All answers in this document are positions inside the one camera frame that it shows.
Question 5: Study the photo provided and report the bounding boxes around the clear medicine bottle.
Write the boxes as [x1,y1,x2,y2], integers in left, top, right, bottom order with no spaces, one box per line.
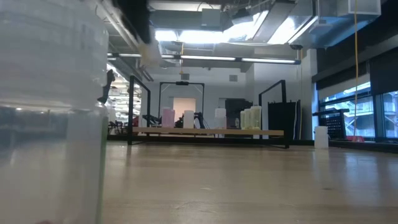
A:
[0,0,110,224]
[136,39,163,68]
[214,108,227,130]

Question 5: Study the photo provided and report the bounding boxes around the pink medicine bottle white cap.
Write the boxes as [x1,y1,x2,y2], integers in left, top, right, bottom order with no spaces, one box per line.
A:
[160,107,175,129]

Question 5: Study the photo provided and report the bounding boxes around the wooden shelf black metal ends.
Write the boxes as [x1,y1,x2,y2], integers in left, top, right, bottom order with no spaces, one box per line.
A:
[127,75,290,149]

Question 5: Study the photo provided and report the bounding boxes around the grey ceiling pipe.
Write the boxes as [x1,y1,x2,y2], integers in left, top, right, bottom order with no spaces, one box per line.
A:
[93,0,144,54]

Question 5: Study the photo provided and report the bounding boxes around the grey ceiling box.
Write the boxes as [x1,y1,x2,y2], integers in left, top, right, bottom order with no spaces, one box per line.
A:
[201,8,222,28]

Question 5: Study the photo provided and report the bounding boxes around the black chairs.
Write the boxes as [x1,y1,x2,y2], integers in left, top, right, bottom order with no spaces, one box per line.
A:
[108,119,127,135]

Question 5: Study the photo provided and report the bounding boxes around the black monitor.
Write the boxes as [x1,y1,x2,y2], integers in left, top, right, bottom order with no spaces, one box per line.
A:
[224,98,259,129]

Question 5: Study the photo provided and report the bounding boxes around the black panel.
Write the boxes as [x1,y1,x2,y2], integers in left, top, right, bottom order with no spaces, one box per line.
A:
[267,100,301,141]

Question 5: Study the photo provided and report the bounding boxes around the black perforated cart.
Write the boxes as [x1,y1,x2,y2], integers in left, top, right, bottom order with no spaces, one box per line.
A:
[312,108,351,141]

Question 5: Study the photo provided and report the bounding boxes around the white ceiling box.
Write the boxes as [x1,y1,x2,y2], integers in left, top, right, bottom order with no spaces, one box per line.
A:
[337,0,382,17]

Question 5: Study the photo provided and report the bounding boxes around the large silver air duct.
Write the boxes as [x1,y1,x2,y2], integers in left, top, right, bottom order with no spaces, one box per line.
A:
[226,0,338,47]

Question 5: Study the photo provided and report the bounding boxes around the orange hanging cord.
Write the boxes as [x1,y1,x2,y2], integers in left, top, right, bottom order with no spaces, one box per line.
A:
[354,0,359,138]

